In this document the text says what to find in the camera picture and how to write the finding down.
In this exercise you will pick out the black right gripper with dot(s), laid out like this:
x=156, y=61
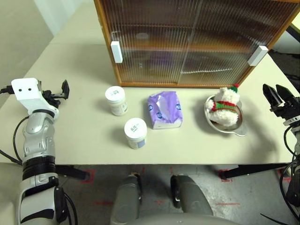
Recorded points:
x=289, y=109

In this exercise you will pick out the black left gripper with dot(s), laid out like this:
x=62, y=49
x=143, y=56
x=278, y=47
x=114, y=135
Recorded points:
x=52, y=99

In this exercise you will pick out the white-lidded cream jar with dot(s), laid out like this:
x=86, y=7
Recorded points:
x=135, y=132
x=116, y=100

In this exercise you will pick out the white plush toy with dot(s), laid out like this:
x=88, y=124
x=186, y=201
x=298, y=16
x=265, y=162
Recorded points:
x=223, y=107

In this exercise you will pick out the ribbed clear sliding door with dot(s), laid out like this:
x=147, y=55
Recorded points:
x=145, y=47
x=225, y=42

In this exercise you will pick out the purple tissue pack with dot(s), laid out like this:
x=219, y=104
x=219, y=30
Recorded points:
x=165, y=110

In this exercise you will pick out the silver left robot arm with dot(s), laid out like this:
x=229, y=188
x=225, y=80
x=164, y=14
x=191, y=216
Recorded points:
x=37, y=136

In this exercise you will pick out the wooden cabinet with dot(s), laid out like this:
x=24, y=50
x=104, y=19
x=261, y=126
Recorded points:
x=269, y=30

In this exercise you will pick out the black table leg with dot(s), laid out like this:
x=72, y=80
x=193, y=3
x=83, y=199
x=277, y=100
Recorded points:
x=72, y=172
x=253, y=170

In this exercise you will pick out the grey left robot leg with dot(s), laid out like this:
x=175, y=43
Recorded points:
x=125, y=201

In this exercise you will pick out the grey robot leg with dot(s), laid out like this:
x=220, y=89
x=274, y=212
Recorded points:
x=125, y=201
x=192, y=199

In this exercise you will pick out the grey right robot leg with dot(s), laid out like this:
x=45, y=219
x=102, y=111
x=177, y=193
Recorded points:
x=192, y=199

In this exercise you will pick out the grey robot torso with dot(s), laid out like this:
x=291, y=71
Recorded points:
x=175, y=220

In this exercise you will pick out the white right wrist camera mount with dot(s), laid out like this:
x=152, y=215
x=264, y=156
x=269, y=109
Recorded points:
x=291, y=121

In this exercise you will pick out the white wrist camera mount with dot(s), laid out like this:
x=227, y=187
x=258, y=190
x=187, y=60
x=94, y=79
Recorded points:
x=25, y=93
x=291, y=121

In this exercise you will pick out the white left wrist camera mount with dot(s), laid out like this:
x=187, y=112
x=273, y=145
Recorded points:
x=25, y=93

